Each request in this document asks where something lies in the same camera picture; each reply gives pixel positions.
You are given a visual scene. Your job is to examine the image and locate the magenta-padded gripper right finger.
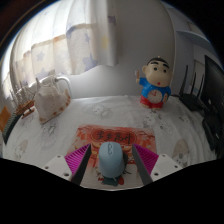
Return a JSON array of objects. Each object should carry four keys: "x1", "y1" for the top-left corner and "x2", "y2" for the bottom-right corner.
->
[{"x1": 131, "y1": 143, "x2": 184, "y2": 186}]

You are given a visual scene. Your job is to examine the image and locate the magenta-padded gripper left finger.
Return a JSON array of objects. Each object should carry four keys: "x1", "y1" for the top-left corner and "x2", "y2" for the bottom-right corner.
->
[{"x1": 41, "y1": 143, "x2": 92, "y2": 186}]

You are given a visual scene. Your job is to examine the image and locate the light blue computer mouse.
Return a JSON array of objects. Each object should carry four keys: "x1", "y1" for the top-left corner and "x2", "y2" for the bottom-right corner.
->
[{"x1": 97, "y1": 141, "x2": 126, "y2": 179}]

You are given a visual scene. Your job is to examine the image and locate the red printed mouse pad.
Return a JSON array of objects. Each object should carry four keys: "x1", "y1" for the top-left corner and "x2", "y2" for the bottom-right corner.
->
[{"x1": 71, "y1": 123, "x2": 157, "y2": 192}]

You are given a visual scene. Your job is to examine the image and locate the white printed tablecloth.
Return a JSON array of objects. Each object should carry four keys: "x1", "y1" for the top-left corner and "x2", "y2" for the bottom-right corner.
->
[{"x1": 1, "y1": 94, "x2": 218, "y2": 192}]

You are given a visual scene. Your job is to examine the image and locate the large white conch shell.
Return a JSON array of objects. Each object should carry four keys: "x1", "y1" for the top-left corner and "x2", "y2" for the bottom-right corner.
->
[{"x1": 34, "y1": 75, "x2": 72, "y2": 125}]

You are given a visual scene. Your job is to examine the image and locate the black router with antennas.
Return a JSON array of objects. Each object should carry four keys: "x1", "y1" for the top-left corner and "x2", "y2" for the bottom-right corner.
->
[{"x1": 178, "y1": 64, "x2": 209, "y2": 113}]

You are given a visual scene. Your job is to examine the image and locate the cartoon boy figure clock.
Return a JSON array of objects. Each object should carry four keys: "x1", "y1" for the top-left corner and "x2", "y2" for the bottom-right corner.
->
[{"x1": 134, "y1": 56, "x2": 174, "y2": 110}]

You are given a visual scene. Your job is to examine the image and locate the black monitor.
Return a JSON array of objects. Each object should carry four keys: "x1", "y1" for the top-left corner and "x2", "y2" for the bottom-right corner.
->
[{"x1": 201, "y1": 54, "x2": 224, "y2": 151}]

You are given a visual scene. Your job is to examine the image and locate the white star-print curtain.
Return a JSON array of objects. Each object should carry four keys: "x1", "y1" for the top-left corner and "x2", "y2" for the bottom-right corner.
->
[{"x1": 1, "y1": 0, "x2": 119, "y2": 98}]

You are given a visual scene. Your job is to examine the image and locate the white wall shelf unit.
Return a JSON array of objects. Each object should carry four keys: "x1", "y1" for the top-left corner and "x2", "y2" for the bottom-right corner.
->
[{"x1": 176, "y1": 19, "x2": 218, "y2": 51}]

